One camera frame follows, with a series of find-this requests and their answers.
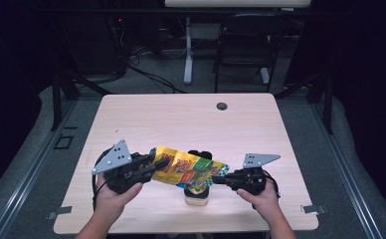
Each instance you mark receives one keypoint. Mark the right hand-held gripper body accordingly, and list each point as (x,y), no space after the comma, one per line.
(250,181)

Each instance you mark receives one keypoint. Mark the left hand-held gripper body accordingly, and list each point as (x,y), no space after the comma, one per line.
(128,172)

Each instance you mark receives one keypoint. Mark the yellow snack packet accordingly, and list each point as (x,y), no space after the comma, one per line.
(184,167)

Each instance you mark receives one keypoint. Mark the glass jar with black lid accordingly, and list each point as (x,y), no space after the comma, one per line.
(197,198)

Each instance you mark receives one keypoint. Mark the person's right hand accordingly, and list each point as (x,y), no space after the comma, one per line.
(265,205)

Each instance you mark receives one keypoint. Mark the person's left hand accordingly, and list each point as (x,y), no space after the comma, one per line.
(114,202)

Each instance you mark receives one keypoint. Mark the dark round table grommet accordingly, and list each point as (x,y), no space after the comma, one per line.
(222,106)

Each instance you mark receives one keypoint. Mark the black metal stand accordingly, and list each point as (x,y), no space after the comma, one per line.
(56,99)
(328,106)

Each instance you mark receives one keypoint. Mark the short white desk foot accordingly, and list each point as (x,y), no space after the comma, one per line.
(264,75)

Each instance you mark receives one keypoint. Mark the tall white desk leg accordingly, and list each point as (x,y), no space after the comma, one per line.
(188,53)

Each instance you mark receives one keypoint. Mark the dark computer tower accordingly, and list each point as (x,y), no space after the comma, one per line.
(95,46)

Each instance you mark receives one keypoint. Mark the black folding chair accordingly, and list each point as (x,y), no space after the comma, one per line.
(247,40)

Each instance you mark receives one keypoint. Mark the white desk top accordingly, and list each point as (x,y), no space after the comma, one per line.
(237,3)

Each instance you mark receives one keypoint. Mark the grey metal table bracket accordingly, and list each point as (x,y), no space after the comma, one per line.
(60,211)
(313,209)

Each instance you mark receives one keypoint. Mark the aluminium floor rail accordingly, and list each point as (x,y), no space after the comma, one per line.
(347,172)
(32,172)

